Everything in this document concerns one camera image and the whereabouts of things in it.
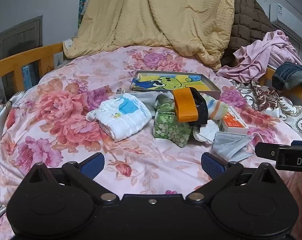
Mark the bag of green paper stars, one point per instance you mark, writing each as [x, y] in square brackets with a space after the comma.
[171, 127]

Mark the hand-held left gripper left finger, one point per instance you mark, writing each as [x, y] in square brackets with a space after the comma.
[93, 165]

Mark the striped pale sock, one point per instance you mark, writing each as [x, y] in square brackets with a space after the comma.
[216, 107]

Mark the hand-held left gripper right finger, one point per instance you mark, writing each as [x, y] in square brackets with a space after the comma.
[211, 165]

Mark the white air conditioner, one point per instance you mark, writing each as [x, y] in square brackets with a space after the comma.
[286, 20]

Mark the white gauze baby towel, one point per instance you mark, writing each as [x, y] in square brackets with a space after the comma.
[123, 120]

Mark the yellow quilt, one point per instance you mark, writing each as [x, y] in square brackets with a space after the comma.
[153, 17]

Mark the grey door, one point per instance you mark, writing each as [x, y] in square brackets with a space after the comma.
[20, 40]

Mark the orange and white medicine box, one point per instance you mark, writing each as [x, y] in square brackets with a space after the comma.
[234, 123]

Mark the blue box behind bed frame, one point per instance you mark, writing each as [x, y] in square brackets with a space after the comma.
[26, 77]

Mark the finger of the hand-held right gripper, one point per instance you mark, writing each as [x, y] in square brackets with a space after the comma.
[293, 160]
[266, 150]

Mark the brown quilted blanket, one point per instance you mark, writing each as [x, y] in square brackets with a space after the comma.
[248, 22]

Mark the pink garment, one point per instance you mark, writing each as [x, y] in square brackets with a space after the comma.
[263, 55]

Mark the teal patterned cloth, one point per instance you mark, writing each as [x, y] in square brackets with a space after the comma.
[83, 7]

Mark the blue jeans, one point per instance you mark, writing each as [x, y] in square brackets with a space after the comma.
[288, 76]

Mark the grey tray box cartoon lining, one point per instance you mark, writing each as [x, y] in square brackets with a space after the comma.
[166, 81]

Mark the orange and black plastic clip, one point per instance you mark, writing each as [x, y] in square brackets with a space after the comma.
[186, 105]

